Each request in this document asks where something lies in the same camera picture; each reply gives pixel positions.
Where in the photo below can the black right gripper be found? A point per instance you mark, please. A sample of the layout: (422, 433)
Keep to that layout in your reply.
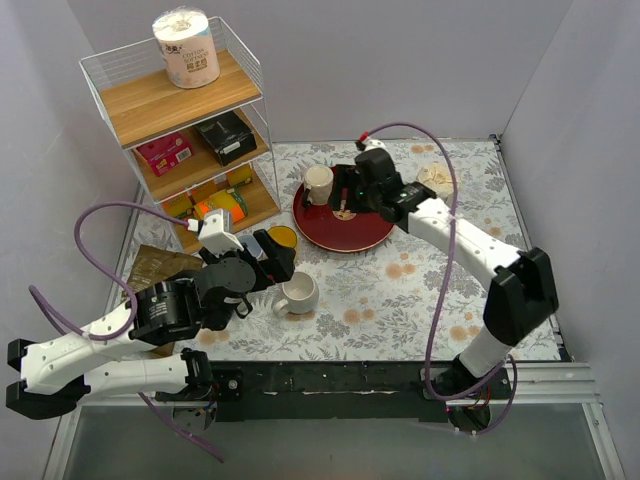
(353, 185)

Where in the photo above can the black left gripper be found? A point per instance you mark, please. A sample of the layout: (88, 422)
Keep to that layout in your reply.
(273, 259)

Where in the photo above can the yellow mug black handle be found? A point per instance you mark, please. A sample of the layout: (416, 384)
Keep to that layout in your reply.
(284, 236)

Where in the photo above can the speckled white round mug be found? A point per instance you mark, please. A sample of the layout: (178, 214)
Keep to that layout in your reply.
(300, 295)

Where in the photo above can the beige textured mug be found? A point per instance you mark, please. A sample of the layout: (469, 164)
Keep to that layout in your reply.
(317, 186)

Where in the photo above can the grey blue mug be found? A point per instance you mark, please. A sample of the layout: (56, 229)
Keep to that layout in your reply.
(252, 245)

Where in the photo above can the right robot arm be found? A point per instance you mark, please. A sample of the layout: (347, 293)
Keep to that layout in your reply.
(520, 285)

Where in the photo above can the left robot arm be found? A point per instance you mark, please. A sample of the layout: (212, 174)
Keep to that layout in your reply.
(57, 375)

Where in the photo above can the red round tray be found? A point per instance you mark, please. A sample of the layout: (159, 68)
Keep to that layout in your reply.
(341, 231)

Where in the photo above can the paper wrapped round package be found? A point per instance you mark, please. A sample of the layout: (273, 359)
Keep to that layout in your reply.
(437, 178)

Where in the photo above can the orange green sponge box front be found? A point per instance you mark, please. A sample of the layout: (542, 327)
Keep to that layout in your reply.
(229, 200)

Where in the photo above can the floral tablecloth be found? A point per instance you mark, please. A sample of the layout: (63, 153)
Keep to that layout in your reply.
(397, 301)

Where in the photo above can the orange yellow sponge box back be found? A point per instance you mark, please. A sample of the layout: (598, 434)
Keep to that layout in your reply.
(240, 176)

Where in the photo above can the orange sponge box middle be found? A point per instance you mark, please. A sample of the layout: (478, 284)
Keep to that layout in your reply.
(179, 206)

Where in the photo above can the black green box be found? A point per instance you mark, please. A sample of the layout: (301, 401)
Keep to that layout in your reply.
(227, 136)

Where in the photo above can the brown paper bag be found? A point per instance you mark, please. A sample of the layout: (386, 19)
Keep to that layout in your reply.
(152, 265)

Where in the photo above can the pink orange sponge box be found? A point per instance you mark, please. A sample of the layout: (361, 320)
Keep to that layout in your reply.
(165, 153)

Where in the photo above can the wrapped toilet paper roll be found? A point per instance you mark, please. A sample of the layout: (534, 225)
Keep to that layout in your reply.
(187, 46)

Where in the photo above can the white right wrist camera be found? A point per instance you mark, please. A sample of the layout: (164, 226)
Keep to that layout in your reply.
(366, 143)

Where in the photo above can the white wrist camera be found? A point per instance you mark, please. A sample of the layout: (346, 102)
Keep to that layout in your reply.
(214, 232)
(366, 143)

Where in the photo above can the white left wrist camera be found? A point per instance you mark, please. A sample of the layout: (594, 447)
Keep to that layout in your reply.
(214, 232)

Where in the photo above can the white wire wooden shelf rack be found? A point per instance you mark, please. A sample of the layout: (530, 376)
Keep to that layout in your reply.
(139, 104)

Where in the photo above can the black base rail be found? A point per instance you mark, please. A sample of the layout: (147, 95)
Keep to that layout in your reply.
(305, 390)

